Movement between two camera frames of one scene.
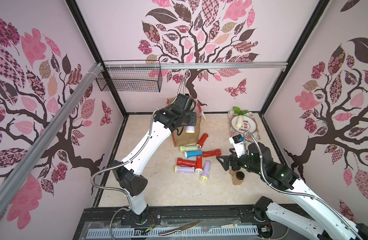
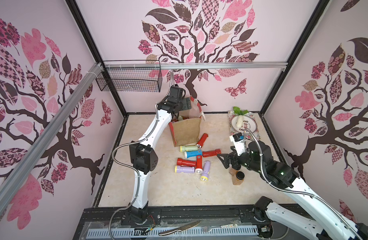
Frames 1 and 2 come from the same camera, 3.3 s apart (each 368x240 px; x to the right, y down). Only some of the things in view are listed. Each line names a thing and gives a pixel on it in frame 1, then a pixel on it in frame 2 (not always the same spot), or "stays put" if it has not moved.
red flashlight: (202, 140) stays put
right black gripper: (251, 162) stays put
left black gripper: (191, 121) → (186, 103)
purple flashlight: (204, 176) stays put
